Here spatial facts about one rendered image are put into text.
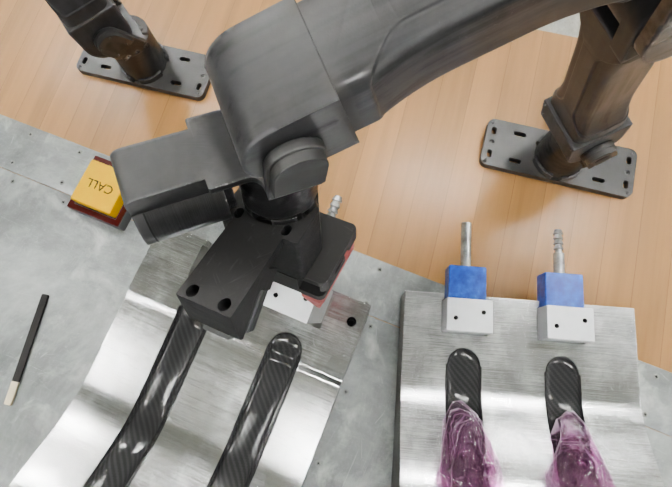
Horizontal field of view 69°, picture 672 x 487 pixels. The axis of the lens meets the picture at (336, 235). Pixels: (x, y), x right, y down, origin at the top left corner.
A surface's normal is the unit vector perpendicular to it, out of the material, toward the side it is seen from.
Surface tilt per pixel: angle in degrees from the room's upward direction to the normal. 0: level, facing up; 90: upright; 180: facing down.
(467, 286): 0
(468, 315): 0
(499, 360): 0
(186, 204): 43
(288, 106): 11
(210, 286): 22
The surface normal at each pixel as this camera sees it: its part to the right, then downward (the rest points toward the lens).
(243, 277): -0.02, -0.60
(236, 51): -0.27, -0.16
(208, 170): 0.11, -0.31
